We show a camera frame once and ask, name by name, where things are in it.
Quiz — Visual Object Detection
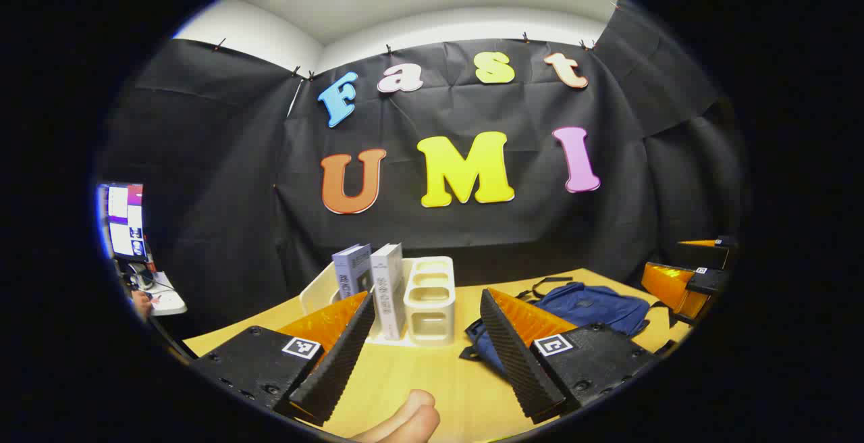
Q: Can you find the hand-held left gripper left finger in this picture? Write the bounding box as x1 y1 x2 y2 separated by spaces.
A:
191 290 377 427

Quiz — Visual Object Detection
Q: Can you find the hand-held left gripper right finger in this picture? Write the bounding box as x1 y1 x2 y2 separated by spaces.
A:
479 286 661 425

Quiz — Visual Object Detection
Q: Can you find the blue schoolbag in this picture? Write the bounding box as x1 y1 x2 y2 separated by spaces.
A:
460 276 679 375

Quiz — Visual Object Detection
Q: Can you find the light grey book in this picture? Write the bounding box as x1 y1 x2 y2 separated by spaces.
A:
370 242 407 341

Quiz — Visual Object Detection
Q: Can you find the grey-blue book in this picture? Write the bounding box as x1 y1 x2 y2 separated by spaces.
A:
331 243 373 302

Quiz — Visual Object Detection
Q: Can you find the white plastic bookshelf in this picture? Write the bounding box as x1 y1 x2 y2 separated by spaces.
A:
299 256 457 347

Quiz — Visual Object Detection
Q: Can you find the white side table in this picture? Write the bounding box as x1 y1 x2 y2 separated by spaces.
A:
128 271 188 317

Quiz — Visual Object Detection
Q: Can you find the computer monitor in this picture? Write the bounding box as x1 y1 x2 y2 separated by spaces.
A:
98 183 149 263

